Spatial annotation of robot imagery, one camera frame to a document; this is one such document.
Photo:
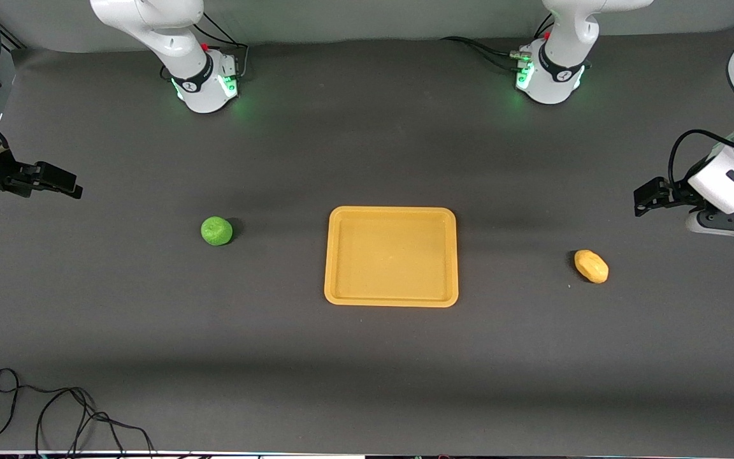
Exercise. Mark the orange plastic tray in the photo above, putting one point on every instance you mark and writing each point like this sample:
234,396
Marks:
391,256

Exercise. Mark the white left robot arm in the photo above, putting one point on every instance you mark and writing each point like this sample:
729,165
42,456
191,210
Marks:
558,76

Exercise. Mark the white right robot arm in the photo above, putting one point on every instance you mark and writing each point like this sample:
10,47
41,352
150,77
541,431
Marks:
169,38

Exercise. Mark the green apple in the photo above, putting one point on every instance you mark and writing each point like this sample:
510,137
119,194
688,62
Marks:
216,231

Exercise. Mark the yellow potato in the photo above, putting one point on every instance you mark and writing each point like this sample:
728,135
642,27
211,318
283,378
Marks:
591,266

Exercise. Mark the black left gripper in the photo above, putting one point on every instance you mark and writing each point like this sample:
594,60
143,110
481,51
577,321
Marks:
674,192

